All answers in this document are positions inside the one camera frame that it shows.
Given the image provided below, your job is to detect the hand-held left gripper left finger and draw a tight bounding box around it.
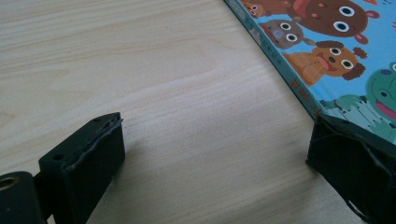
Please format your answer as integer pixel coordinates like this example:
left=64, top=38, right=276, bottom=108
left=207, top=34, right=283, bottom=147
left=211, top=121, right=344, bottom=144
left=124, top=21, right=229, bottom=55
left=38, top=112, right=127, bottom=224

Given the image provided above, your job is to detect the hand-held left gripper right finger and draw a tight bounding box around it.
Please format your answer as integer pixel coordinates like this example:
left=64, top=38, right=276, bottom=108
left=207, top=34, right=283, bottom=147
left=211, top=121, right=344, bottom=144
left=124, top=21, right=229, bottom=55
left=305, top=113, right=396, bottom=224

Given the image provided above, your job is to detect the colourful cartoon animal picture book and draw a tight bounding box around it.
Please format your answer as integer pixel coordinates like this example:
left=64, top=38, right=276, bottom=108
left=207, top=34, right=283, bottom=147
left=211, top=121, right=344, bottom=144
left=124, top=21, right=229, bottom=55
left=223, top=0, right=396, bottom=147

